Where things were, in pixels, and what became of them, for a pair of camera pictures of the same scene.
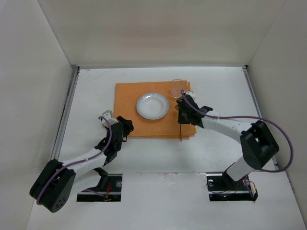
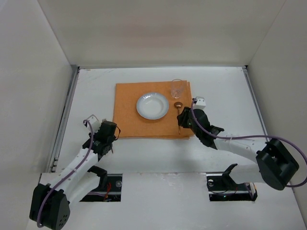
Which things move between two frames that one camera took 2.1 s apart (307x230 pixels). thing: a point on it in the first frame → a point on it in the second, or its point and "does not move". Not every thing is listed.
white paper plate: x=152 y=106 does not move
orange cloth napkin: x=126 y=96 does not move
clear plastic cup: x=176 y=88 does not move
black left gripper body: x=123 y=127 → x=105 y=144
